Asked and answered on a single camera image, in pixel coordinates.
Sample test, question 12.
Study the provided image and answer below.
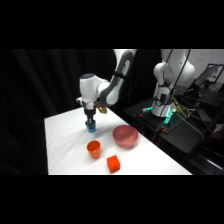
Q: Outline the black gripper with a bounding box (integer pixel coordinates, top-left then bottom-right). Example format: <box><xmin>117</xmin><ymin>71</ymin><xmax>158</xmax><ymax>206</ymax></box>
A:
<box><xmin>83</xmin><ymin>107</ymin><xmax>98</xmax><ymax>130</ymax></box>

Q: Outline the blue cup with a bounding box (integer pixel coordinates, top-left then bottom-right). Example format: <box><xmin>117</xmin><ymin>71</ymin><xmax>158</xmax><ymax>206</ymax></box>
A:
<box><xmin>84</xmin><ymin>120</ymin><xmax>98</xmax><ymax>134</ymax></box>

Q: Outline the orange cup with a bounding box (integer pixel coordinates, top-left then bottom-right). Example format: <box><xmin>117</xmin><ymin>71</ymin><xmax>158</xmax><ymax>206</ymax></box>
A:
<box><xmin>86</xmin><ymin>139</ymin><xmax>102</xmax><ymax>160</ymax></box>

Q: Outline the pink bowl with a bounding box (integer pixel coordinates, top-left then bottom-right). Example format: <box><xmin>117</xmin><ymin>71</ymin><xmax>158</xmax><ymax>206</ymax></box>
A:
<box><xmin>112</xmin><ymin>124</ymin><xmax>140</xmax><ymax>150</ymax></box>

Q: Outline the orange cube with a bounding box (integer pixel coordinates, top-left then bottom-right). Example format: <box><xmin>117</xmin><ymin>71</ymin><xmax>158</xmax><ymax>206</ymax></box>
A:
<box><xmin>106</xmin><ymin>154</ymin><xmax>121</xmax><ymax>174</ymax></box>

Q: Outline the black curtain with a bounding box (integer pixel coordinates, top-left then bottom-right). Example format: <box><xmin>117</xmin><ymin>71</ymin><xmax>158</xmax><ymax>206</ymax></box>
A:
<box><xmin>0</xmin><ymin>49</ymin><xmax>165</xmax><ymax>176</ymax></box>

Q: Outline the green light strip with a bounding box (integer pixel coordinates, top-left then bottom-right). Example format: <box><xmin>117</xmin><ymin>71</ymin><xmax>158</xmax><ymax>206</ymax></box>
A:
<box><xmin>164</xmin><ymin>107</ymin><xmax>175</xmax><ymax>127</ymax></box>

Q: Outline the black robot stand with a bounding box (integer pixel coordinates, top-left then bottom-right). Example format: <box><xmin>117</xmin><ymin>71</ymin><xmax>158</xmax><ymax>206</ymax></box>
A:
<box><xmin>122</xmin><ymin>97</ymin><xmax>207</xmax><ymax>155</ymax></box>

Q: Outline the dark laptop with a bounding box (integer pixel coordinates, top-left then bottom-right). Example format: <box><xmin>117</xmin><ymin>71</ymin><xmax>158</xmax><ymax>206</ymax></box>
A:
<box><xmin>194</xmin><ymin>64</ymin><xmax>224</xmax><ymax>92</ymax></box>

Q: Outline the yellowish wrist camera mount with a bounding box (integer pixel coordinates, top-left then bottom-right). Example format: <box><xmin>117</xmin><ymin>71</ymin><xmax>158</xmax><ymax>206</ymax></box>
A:
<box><xmin>96</xmin><ymin>102</ymin><xmax>109</xmax><ymax>115</ymax></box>

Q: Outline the yellow-green cable bundle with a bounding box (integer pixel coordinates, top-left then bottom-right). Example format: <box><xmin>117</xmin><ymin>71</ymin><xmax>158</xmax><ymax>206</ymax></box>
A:
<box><xmin>171</xmin><ymin>98</ymin><xmax>193</xmax><ymax>120</ymax></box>

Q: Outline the black base cable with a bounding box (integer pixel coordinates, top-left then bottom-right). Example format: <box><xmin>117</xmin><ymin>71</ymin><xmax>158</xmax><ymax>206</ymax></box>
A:
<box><xmin>165</xmin><ymin>49</ymin><xmax>193</xmax><ymax>101</ymax></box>

